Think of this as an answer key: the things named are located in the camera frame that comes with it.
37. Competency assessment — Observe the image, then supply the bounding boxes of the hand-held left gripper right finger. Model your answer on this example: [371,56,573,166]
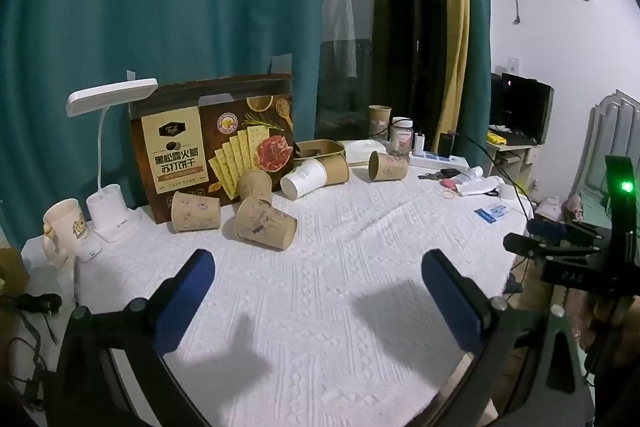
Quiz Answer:
[421,248,598,427]

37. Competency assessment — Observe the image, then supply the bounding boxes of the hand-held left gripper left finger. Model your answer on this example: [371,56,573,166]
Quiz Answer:
[52,248,217,427]

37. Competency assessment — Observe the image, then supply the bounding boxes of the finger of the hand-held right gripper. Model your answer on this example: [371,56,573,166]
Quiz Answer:
[502,232,603,264]
[526,218,603,242]

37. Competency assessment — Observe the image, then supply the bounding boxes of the large patterned brown paper cup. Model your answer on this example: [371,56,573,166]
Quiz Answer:
[235,197,299,252]

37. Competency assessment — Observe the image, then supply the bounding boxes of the brown paper cup pink scribble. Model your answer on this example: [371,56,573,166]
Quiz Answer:
[368,151,410,182]

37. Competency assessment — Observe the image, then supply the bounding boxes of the white paper cup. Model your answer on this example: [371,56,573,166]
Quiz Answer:
[280,158,328,200]

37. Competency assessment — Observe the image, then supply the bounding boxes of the plain brown paper cup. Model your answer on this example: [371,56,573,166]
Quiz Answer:
[318,153,352,186]

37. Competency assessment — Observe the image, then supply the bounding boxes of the tall brown paper cup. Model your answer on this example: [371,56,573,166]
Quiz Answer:
[368,105,393,142]

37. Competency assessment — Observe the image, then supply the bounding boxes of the blue cards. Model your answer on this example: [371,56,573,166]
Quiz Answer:
[473,204,509,222]

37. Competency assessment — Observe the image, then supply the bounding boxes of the white plastic packet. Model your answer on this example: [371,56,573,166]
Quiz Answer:
[451,166,507,198]

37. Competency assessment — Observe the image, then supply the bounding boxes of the small computer desk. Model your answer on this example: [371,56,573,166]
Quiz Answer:
[486,138,539,188]

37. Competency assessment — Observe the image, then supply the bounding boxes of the small white adapter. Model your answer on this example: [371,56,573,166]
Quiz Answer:
[75,242,104,263]

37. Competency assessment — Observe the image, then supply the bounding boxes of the bunch of keys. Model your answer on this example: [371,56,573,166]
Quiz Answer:
[418,167,464,182]

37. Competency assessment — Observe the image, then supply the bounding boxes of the white desk lamp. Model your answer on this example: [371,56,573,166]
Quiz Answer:
[66,78,159,243]

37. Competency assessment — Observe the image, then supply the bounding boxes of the grey green headboard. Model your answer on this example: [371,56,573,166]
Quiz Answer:
[581,89,640,210]

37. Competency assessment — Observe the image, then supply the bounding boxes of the white power strip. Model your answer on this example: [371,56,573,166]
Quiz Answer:
[407,151,471,170]

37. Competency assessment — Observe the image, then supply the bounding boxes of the black monitor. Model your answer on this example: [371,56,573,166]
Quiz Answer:
[499,73,555,142]

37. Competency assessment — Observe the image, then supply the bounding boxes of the white textured tablecloth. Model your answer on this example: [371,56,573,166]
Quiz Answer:
[20,157,532,427]

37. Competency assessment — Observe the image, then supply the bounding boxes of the cream ceramic mug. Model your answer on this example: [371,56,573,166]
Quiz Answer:
[41,198,92,269]

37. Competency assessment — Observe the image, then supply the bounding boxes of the clear jar white lid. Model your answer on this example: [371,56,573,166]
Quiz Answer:
[389,117,415,156]

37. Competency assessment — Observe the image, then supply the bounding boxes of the brown cardboard box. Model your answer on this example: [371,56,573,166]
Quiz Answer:
[0,247,31,296]

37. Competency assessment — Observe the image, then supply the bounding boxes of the brown cracker box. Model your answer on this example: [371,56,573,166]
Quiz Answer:
[128,73,296,226]

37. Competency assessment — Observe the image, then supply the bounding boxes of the white tissue pack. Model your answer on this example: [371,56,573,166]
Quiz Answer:
[340,139,389,166]

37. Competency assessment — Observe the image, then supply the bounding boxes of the brown paper bowl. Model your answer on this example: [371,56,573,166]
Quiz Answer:
[292,139,347,168]

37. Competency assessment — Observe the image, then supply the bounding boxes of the narrow teal curtain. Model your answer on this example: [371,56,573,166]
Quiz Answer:
[459,0,494,145]

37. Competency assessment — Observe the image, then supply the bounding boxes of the yellow curtain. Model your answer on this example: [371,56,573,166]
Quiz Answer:
[433,0,472,138]

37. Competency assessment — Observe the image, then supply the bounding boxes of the wide teal curtain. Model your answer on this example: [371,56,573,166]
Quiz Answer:
[0,0,327,253]

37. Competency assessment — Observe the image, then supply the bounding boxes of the black cable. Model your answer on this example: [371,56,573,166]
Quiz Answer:
[456,134,537,222]

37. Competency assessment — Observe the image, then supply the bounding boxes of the black plug with cables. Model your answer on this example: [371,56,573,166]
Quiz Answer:
[0,292,67,410]

